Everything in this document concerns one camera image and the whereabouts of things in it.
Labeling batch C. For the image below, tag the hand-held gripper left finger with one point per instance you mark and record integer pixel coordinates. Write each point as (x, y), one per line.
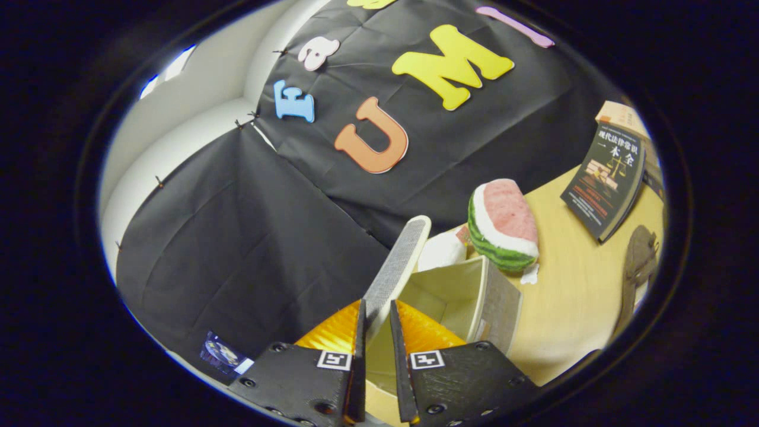
(296, 379)

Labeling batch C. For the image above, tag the black cover book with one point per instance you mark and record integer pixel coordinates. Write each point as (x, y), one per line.
(605, 178)

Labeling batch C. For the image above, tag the brown fuzzy shoe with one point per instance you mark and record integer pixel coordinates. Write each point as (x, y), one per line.
(639, 261)

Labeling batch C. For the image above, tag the ceiling light panel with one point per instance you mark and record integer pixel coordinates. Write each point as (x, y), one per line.
(172, 68)

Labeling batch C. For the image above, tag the white plush toy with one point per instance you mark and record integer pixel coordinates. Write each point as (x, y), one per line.
(442, 252)

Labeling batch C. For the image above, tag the grey fabric storage box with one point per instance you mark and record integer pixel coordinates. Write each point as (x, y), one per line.
(498, 302)

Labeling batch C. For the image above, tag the watermelon slice plush toy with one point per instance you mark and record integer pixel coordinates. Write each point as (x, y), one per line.
(504, 219)

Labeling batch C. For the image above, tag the cream thick book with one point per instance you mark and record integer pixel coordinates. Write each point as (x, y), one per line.
(652, 169)

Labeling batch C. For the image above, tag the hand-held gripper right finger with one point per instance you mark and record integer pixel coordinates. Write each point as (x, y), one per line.
(462, 379)

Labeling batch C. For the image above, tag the beige cover book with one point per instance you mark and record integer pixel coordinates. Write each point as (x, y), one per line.
(619, 112)

